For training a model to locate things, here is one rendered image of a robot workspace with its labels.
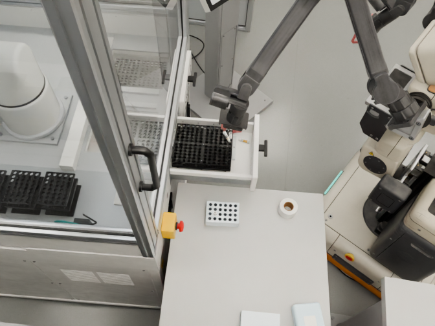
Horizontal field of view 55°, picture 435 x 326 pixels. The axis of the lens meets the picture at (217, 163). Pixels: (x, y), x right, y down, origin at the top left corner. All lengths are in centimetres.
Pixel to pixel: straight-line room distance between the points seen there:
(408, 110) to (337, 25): 218
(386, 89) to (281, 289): 76
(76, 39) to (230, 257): 113
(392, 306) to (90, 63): 134
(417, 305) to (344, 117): 158
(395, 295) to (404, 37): 240
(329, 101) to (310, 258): 161
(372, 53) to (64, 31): 100
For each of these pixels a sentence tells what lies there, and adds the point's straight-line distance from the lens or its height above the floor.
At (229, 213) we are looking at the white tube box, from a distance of 158.
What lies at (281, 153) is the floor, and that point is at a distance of 268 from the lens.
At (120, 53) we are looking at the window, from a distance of 81.
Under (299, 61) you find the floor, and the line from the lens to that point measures 319.
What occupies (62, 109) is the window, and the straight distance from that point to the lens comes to 74.
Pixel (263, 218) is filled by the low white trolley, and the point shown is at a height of 76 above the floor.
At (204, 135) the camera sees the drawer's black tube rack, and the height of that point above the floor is 90.
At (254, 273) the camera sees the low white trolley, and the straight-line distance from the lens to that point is 155.
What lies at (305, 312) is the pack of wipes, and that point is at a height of 80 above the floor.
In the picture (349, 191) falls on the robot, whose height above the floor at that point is 28.
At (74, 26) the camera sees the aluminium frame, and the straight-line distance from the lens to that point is 57.
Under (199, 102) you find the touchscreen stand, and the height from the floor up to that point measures 4.
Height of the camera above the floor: 224
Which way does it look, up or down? 60 degrees down
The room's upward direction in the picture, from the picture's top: 4 degrees clockwise
